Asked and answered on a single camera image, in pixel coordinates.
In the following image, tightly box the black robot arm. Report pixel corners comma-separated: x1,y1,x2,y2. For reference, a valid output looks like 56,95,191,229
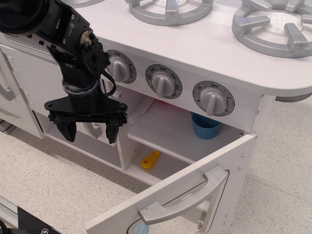
0,0,127,143

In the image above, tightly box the blue plastic cup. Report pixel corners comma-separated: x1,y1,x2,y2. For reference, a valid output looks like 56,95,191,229
191,112,221,139

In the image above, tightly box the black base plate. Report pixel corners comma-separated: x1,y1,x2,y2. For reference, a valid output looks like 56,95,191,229
9,207,61,234

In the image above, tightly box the grey middle burner grate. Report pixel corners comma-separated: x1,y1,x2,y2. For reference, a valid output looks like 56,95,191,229
126,0,214,26

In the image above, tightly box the grey burner grate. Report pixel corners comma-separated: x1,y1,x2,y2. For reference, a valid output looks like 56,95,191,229
126,0,214,26
232,0,312,58

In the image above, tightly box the white left cabinet door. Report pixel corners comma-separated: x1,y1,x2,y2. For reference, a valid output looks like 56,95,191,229
0,31,64,139

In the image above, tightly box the aluminium frame rail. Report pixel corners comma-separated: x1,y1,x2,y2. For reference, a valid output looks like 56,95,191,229
0,196,18,228

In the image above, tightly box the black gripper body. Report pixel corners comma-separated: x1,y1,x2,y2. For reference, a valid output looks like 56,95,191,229
44,90,127,126

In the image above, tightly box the grey right stove knob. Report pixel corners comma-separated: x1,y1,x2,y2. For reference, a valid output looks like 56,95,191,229
193,81,235,117

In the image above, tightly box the yellow plastic toy utensil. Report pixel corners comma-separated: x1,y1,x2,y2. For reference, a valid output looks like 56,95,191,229
140,150,160,169

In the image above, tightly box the grey stove knob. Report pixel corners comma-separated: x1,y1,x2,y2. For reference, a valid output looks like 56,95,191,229
107,50,137,83
145,64,182,99
193,81,235,117

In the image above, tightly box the grey oven door handle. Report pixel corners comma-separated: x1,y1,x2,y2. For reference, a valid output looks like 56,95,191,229
138,165,228,225

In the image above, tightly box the grey left cabinet handle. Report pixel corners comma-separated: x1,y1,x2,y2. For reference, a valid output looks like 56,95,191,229
0,68,15,101

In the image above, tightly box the grey right burner grate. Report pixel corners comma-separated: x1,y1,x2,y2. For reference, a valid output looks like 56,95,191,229
232,0,312,58

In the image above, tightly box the grey middle stove knob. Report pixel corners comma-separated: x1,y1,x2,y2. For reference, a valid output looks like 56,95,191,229
145,64,182,99

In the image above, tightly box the grey left stove knob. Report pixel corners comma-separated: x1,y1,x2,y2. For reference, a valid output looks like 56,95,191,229
107,50,137,83

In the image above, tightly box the white oven door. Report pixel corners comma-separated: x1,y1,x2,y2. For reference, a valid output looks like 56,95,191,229
85,132,258,234

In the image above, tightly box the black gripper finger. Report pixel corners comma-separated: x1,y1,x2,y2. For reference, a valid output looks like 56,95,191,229
106,119,119,144
56,121,77,142

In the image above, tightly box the white toy kitchen stove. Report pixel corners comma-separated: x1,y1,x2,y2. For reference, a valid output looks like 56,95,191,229
31,0,312,234

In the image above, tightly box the blue round lid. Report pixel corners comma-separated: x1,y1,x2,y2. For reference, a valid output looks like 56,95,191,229
135,222,150,234

